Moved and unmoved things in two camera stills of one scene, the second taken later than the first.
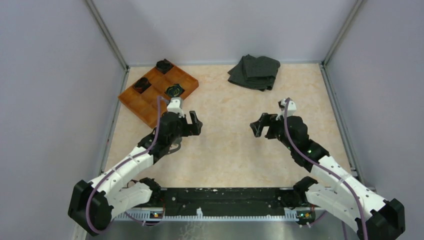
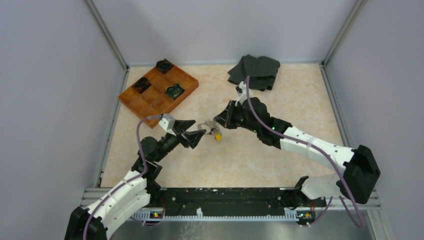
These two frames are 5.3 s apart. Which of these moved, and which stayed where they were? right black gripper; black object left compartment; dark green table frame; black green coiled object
Moved: right black gripper
Stayed: dark green table frame; black object left compartment; black green coiled object
